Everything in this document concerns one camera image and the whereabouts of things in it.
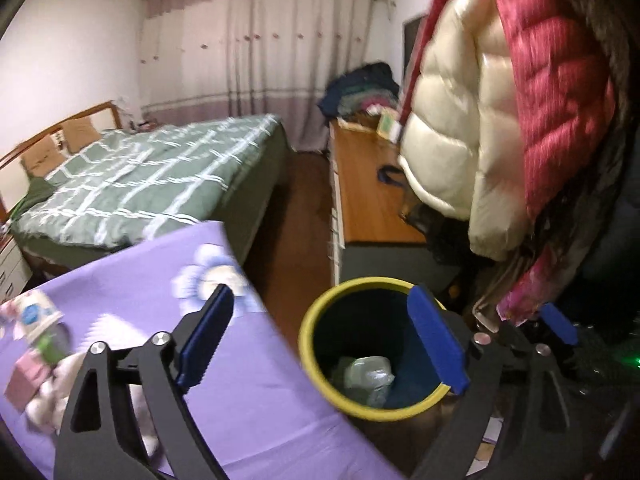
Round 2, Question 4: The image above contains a dark green pillow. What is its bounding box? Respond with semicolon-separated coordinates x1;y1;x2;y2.
10;179;53;221

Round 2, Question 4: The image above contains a pink patterned scarf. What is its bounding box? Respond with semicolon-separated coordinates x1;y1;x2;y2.
497;250;556;326

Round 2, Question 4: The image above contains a green plaid duvet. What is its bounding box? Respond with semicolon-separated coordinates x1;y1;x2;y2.
10;114;283;251

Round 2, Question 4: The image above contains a yellow-rimmed dark trash bin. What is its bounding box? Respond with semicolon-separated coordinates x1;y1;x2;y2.
298;276;468;423

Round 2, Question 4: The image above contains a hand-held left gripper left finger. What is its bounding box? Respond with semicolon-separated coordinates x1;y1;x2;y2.
52;284;236;480

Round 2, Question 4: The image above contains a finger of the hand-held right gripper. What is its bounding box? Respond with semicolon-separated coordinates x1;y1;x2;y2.
539;302;582;347

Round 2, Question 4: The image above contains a red puffer jacket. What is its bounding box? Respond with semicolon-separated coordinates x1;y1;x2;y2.
410;0;617;221

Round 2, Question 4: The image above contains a green-label plastic bottle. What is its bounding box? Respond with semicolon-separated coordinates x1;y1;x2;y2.
35;325;73;363

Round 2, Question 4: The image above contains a beige cloth bag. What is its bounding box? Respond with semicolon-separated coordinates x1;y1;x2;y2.
472;280;503;333

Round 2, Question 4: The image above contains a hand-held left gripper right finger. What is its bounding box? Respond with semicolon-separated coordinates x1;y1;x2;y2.
406;284;573;480

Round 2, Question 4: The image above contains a pile of clothes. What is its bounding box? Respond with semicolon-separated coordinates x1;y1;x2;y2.
319;62;401;123

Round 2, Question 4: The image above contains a wooden bed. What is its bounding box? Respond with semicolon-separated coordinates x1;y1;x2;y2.
0;101;296;281

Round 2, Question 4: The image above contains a crushed clear plastic bottle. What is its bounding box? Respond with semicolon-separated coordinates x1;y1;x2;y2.
332;355;396;408

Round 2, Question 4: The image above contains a purple floral tablecloth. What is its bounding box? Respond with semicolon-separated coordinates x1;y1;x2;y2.
0;220;406;480

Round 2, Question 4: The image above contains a white puffer jacket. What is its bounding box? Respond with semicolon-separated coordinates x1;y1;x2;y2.
397;0;531;261

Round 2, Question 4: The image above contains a dark blue strap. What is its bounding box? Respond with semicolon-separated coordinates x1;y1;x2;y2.
376;164;407;187

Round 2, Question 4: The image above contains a dark flat screen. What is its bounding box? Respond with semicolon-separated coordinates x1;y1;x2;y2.
402;15;430;81

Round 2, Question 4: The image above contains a brown pillow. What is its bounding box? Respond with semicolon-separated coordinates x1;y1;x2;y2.
60;119;101;153
20;135;66;176

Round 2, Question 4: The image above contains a pink and white curtain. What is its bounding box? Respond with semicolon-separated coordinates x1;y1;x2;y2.
140;0;376;153

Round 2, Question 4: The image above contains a white nightstand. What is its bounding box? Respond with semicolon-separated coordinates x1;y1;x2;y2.
0;232;33;306

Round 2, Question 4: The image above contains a white and blue paper cup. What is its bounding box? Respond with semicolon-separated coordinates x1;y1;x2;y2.
12;294;65;343

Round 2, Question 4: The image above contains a wooden cabinet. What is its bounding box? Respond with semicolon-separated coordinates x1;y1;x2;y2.
327;120;461;291

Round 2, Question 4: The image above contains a small pink box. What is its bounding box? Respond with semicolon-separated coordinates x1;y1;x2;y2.
5;350;53;413

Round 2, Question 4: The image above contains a white foam net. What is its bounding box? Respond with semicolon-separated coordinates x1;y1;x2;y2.
25;352;163;461

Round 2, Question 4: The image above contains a black bag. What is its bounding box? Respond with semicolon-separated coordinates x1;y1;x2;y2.
400;202;473;266

